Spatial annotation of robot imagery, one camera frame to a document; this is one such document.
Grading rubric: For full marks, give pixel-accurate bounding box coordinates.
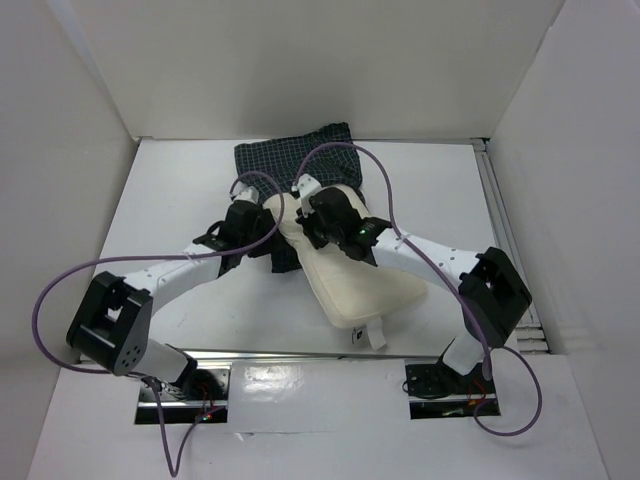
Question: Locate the dark plaid pillowcase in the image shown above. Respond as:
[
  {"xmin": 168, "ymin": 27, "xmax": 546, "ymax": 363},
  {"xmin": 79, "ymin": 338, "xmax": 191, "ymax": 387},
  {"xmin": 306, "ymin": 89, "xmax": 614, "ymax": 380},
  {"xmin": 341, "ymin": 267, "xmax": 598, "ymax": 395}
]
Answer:
[{"xmin": 233, "ymin": 121, "xmax": 365, "ymax": 275}]

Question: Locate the cream white pillow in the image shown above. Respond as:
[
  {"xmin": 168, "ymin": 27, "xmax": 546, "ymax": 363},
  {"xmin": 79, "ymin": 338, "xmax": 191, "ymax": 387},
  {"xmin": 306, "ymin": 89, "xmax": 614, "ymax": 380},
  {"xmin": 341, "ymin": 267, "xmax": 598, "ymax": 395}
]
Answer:
[{"xmin": 264, "ymin": 193, "xmax": 427, "ymax": 329}]

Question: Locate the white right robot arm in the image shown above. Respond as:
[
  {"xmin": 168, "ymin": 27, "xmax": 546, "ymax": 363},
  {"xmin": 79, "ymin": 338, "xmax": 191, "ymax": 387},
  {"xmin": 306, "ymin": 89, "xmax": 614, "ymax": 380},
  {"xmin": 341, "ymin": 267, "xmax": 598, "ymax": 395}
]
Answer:
[{"xmin": 296, "ymin": 185, "xmax": 532, "ymax": 392}]

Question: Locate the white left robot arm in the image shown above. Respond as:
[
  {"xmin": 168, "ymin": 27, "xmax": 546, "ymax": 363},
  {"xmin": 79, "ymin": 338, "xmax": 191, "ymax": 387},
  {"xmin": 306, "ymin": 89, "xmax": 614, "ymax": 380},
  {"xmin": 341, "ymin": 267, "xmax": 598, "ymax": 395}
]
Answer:
[{"xmin": 66, "ymin": 200, "xmax": 275, "ymax": 399}]

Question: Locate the white pillow tag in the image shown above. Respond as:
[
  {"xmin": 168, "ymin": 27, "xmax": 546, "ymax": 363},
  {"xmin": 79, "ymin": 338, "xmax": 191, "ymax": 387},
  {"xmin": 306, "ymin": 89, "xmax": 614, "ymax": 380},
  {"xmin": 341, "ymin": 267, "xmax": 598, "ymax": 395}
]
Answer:
[{"xmin": 351, "ymin": 317, "xmax": 387, "ymax": 351}]

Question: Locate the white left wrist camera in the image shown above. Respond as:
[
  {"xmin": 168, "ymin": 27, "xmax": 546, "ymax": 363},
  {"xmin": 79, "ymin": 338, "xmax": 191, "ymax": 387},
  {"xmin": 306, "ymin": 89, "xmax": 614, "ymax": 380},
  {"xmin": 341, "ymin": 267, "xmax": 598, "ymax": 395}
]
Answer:
[{"xmin": 232, "ymin": 186, "xmax": 259, "ymax": 206}]

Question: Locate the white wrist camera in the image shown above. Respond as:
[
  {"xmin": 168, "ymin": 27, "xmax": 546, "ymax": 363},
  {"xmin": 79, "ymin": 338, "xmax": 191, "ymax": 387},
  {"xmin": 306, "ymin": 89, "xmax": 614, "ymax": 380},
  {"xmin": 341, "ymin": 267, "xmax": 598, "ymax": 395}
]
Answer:
[
  {"xmin": 232, "ymin": 186, "xmax": 259, "ymax": 206},
  {"xmin": 292, "ymin": 174, "xmax": 322, "ymax": 216}
]

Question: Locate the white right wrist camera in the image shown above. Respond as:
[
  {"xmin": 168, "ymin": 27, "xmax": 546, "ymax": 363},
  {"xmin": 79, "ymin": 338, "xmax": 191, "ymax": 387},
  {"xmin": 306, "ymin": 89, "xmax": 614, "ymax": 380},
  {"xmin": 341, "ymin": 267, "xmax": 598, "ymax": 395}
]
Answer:
[{"xmin": 292, "ymin": 174, "xmax": 322, "ymax": 216}]

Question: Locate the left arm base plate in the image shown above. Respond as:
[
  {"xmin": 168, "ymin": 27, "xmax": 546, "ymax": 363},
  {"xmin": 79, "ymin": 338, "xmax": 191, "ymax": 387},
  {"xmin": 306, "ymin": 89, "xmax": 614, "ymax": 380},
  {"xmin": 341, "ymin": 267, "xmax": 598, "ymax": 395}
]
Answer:
[{"xmin": 158, "ymin": 363, "xmax": 231, "ymax": 425}]

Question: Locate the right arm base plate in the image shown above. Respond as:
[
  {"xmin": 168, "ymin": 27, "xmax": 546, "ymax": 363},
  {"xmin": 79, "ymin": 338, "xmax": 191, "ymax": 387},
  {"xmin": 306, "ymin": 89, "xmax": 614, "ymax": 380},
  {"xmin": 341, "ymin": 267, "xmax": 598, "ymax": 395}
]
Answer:
[{"xmin": 402, "ymin": 362, "xmax": 501, "ymax": 420}]

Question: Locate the aluminium frame rail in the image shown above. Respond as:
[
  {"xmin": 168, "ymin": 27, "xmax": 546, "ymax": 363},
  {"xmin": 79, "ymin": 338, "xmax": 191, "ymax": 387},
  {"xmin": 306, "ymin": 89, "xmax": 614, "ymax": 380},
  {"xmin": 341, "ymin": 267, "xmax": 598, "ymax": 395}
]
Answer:
[{"xmin": 74, "ymin": 137, "xmax": 551, "ymax": 365}]

